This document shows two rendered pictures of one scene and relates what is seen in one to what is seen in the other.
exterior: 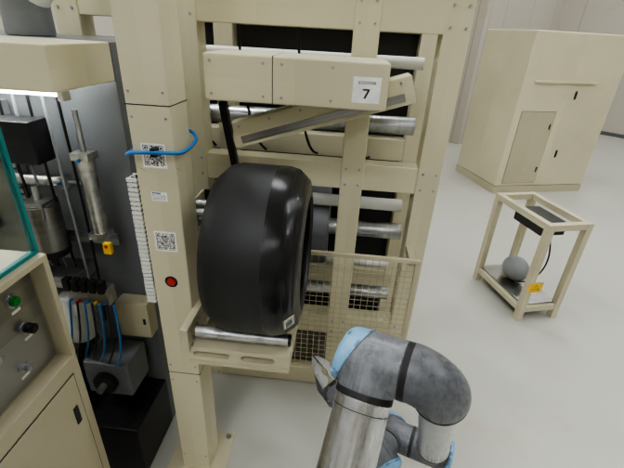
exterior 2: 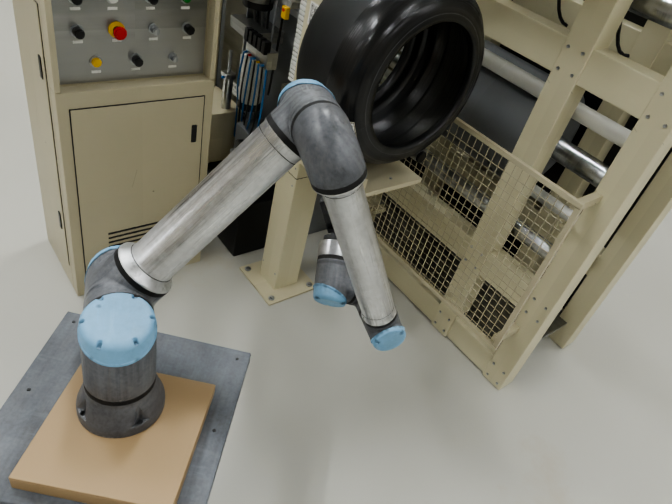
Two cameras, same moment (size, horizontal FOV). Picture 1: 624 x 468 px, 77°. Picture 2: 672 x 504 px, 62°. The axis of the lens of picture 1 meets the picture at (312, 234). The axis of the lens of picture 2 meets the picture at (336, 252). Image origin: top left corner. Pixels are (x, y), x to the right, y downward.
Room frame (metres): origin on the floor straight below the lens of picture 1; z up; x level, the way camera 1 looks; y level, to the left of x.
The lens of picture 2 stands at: (-0.15, -0.91, 1.79)
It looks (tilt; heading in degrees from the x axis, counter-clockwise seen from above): 39 degrees down; 39
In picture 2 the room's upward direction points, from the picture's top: 16 degrees clockwise
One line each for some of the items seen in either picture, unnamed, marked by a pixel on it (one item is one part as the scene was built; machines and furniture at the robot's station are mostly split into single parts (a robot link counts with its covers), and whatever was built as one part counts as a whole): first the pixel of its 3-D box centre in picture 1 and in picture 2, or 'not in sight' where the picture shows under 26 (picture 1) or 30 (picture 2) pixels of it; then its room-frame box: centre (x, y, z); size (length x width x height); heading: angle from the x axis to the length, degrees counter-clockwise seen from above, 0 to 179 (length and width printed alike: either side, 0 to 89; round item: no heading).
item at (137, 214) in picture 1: (147, 241); (308, 15); (1.17, 0.56, 1.19); 0.05 x 0.04 x 0.48; 176
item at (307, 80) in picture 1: (299, 78); not in sight; (1.49, 0.08, 1.71); 0.61 x 0.25 x 0.15; 86
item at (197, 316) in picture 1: (204, 305); not in sight; (1.21, 0.40, 0.90); 0.40 x 0.03 x 0.10; 176
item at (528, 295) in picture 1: (526, 253); not in sight; (2.69, -1.67, 0.40); 0.60 x 0.35 x 0.80; 13
